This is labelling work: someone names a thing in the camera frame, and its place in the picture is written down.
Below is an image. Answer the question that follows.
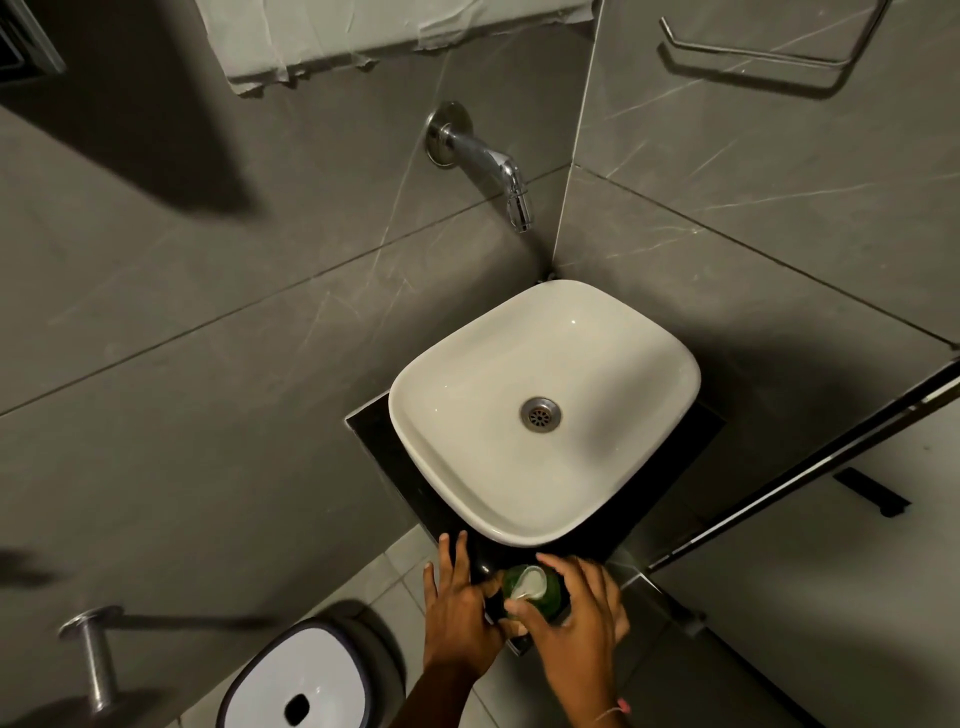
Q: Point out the person's left hand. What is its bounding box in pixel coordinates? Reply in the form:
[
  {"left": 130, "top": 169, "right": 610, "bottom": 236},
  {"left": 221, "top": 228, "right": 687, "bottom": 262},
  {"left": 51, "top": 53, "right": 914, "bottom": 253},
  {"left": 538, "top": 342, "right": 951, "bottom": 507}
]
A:
[{"left": 423, "top": 531, "right": 524, "bottom": 672}]

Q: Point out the person's right hand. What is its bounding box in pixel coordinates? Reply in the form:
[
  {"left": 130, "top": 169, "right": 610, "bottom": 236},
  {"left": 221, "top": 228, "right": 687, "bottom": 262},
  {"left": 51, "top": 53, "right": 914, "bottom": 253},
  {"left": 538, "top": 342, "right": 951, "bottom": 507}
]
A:
[{"left": 504, "top": 553, "right": 631, "bottom": 714}]

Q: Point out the green bottle with white cap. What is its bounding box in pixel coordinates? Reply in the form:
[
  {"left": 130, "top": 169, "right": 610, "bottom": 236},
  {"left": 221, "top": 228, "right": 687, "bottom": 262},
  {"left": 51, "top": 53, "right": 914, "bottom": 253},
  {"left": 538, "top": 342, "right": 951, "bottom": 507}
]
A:
[{"left": 483, "top": 564, "right": 573, "bottom": 639}]

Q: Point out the person's right forearm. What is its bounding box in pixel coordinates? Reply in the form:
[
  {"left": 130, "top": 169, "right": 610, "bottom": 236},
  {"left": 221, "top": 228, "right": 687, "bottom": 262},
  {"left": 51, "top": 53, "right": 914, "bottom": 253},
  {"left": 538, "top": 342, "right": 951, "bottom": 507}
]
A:
[{"left": 556, "top": 699, "right": 631, "bottom": 728}]

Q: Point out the person's left forearm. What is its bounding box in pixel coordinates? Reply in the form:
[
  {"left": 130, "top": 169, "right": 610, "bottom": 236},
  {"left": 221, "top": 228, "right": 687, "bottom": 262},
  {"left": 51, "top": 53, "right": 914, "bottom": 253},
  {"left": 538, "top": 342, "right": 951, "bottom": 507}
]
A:
[{"left": 388, "top": 660, "right": 492, "bottom": 728}]

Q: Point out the white ceramic sink basin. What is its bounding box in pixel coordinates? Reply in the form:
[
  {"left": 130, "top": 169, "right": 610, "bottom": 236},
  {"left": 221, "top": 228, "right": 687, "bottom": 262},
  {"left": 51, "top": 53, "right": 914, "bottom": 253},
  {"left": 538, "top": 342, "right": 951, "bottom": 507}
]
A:
[{"left": 388, "top": 279, "right": 702, "bottom": 547}]

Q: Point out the metal sink drain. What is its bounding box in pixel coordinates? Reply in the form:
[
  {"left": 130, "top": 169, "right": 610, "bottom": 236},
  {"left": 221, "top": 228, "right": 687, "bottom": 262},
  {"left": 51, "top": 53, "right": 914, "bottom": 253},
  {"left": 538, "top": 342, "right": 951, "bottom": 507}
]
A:
[{"left": 520, "top": 396, "right": 562, "bottom": 434}]

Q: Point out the frosted glass door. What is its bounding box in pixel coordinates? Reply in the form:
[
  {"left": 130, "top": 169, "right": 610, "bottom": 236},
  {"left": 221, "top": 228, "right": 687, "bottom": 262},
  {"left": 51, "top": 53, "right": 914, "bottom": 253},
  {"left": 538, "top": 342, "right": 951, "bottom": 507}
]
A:
[{"left": 643, "top": 360, "right": 960, "bottom": 728}]

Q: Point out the chrome toilet paper holder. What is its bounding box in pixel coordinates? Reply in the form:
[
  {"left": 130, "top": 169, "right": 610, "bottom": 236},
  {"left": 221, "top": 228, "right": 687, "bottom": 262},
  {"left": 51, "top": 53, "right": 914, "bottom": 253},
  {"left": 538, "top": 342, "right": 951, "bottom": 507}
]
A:
[{"left": 58, "top": 603, "right": 126, "bottom": 714}]

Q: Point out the mirror covered with white paper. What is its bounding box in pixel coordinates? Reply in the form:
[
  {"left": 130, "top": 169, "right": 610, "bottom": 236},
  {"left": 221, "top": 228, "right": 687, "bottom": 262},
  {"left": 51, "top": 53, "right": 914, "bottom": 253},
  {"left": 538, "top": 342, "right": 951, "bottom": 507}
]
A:
[{"left": 193, "top": 0, "right": 603, "bottom": 96}]

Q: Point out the black door handle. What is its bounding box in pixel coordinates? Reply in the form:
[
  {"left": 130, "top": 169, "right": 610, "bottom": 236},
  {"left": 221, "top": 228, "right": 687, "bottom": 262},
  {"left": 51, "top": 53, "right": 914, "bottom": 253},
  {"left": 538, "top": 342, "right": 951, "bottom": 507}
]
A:
[{"left": 833, "top": 467, "right": 913, "bottom": 519}]

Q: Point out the chrome wall faucet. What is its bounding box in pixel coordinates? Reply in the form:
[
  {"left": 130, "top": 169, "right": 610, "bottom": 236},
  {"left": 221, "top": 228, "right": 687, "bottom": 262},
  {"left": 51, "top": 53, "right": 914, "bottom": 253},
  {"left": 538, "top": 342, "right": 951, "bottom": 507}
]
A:
[{"left": 425, "top": 101, "right": 535, "bottom": 234}]

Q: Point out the chrome towel ring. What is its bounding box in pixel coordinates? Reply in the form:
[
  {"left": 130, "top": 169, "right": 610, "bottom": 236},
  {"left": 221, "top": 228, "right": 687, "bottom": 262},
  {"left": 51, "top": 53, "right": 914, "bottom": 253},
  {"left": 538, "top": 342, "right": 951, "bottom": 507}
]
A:
[{"left": 658, "top": 0, "right": 894, "bottom": 73}]

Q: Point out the dark window frame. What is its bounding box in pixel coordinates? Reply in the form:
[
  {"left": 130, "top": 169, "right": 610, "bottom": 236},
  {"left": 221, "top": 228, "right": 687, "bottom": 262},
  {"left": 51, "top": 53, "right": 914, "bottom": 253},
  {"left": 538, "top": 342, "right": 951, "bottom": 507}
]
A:
[{"left": 0, "top": 0, "right": 69, "bottom": 82}]

